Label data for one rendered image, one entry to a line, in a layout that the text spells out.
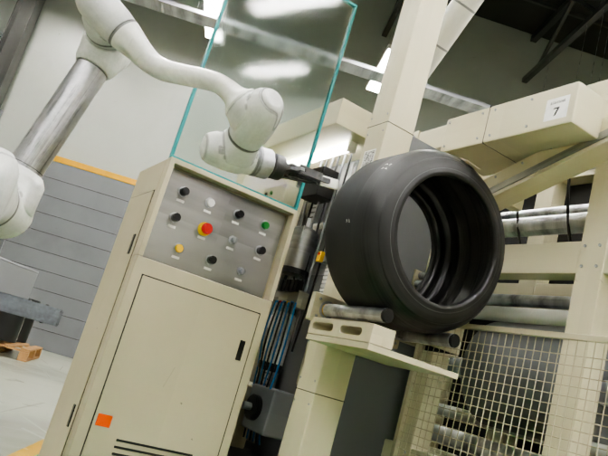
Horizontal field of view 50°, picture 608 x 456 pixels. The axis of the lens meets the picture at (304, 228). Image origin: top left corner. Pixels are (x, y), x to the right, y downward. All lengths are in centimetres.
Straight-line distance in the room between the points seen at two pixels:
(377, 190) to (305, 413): 82
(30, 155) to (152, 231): 56
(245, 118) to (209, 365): 102
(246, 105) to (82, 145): 1016
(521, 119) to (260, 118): 103
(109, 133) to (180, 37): 218
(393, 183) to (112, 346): 107
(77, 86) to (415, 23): 133
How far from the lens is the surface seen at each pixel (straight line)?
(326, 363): 230
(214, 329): 239
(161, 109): 1185
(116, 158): 1164
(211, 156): 180
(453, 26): 311
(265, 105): 168
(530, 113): 236
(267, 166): 185
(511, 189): 247
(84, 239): 1135
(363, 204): 198
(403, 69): 261
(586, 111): 229
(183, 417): 239
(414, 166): 204
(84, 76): 209
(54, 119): 204
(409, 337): 229
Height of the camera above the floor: 64
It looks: 13 degrees up
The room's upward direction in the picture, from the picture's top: 16 degrees clockwise
